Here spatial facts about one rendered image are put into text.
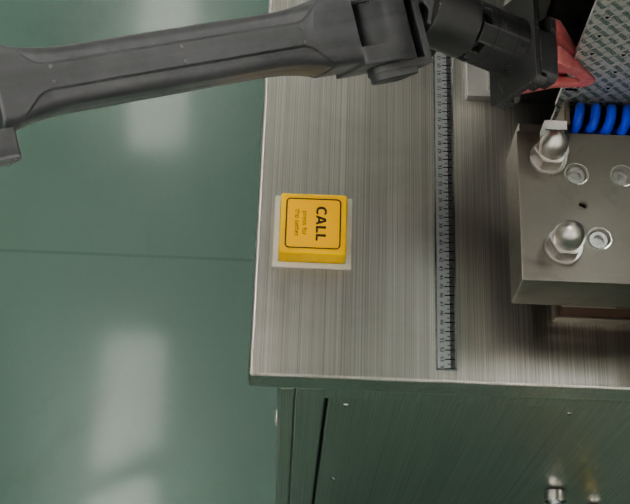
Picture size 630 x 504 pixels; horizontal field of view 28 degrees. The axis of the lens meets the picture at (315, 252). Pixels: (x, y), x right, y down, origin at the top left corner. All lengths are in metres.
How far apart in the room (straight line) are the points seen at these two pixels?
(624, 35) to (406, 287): 0.34
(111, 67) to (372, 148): 0.46
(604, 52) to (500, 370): 0.33
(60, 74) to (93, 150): 1.45
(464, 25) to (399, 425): 0.50
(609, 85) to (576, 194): 0.11
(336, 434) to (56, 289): 0.95
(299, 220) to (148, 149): 1.13
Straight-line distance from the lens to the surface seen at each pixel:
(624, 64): 1.24
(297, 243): 1.29
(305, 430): 1.45
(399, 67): 1.10
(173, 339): 2.24
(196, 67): 1.01
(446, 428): 1.44
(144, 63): 0.99
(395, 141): 1.38
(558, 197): 1.23
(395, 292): 1.30
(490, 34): 1.15
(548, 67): 1.17
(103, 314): 2.27
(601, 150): 1.26
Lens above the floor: 2.10
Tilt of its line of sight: 66 degrees down
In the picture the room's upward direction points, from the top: 4 degrees clockwise
